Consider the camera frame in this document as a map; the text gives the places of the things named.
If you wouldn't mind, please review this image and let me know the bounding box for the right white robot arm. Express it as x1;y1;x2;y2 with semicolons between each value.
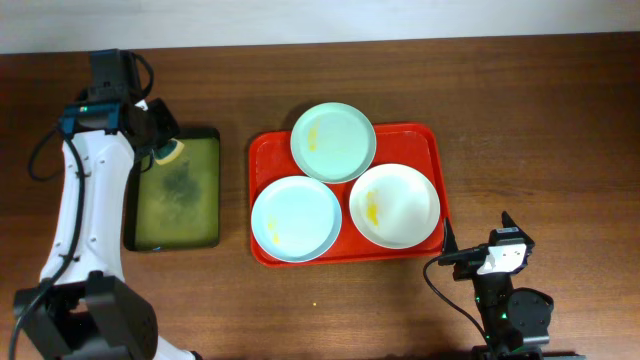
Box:
437;212;554;359

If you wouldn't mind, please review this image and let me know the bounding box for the light blue plate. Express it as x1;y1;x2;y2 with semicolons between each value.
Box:
251;176;342;263

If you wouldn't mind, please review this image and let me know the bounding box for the white plate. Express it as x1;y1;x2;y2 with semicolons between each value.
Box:
348;163;440;250

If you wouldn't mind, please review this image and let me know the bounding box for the light green plate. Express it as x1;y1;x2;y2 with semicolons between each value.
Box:
290;102;377;184

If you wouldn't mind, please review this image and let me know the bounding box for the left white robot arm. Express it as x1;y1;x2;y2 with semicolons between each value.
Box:
8;49;199;359

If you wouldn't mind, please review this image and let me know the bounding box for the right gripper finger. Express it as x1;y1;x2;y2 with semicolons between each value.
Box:
501;211;518;229
442;218;459;254

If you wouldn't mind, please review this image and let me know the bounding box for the black tray with green liquid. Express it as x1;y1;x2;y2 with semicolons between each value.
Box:
123;127;221;252

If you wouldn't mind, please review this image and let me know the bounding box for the green and yellow sponge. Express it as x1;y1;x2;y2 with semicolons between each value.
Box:
153;139;184;165

